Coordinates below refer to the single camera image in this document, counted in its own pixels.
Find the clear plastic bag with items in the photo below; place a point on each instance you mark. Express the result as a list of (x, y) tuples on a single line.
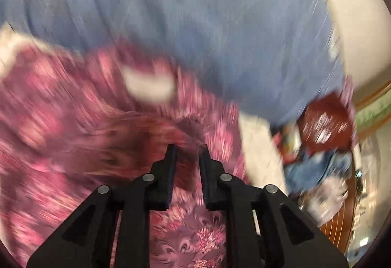
[(326, 200)]

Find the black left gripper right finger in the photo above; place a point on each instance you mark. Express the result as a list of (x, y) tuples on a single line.
[(264, 227)]

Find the blue plaid pillow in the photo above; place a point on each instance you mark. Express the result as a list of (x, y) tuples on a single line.
[(272, 57)]

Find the purple floral shirt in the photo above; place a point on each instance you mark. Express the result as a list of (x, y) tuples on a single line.
[(70, 124)]

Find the cream leaf-print blanket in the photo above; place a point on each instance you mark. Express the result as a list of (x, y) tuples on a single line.
[(262, 160)]

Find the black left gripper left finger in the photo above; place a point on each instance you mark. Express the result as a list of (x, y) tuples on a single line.
[(111, 227)]

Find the blue denim jeans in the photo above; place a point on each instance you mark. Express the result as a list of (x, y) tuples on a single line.
[(312, 171)]

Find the dark red plastic bag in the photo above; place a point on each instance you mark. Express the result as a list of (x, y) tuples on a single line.
[(324, 125)]

